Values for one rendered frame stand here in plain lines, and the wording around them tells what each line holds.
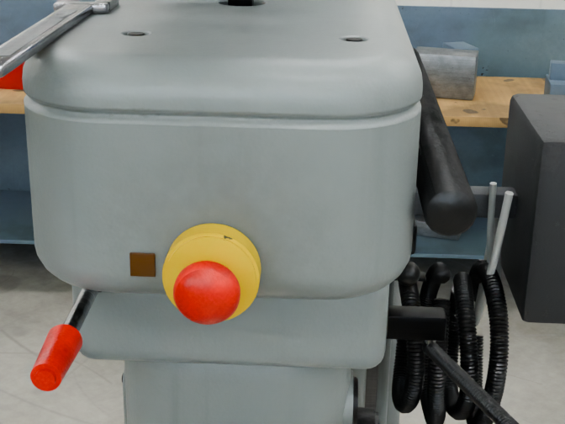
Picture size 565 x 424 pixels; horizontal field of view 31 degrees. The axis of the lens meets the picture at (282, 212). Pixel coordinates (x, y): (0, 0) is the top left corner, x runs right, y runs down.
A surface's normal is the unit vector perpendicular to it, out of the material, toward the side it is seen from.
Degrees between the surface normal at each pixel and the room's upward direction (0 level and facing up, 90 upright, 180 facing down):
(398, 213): 90
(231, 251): 90
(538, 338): 0
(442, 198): 90
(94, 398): 0
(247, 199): 90
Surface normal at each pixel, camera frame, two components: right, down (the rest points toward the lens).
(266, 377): -0.04, 0.23
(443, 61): -0.25, 0.34
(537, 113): 0.02, -0.93
